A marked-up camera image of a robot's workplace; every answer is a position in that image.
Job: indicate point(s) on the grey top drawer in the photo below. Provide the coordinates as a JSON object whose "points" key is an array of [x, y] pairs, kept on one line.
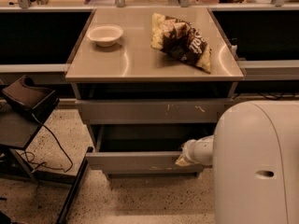
{"points": [[151, 111]]}

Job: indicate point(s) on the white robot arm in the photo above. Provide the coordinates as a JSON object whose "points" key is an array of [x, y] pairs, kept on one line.
{"points": [[254, 153]]}

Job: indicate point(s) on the black box device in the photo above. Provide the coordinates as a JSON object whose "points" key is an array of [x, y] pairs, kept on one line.
{"points": [[29, 100]]}

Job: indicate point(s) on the grey drawer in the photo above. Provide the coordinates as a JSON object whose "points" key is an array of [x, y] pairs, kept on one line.
{"points": [[145, 149], [152, 175], [151, 111]]}

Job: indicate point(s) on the grey bottom drawer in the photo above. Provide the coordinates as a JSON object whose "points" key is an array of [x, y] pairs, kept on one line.
{"points": [[152, 175]]}

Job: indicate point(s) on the white bowl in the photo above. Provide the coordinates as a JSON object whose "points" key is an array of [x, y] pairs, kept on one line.
{"points": [[105, 35]]}

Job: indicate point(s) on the brown chip bag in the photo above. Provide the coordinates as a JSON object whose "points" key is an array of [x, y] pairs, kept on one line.
{"points": [[180, 40]]}

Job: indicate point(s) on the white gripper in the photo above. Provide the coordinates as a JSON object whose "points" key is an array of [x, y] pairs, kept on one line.
{"points": [[189, 152]]}

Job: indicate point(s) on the grey drawer cabinet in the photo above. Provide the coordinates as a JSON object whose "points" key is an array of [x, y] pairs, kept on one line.
{"points": [[132, 70]]}

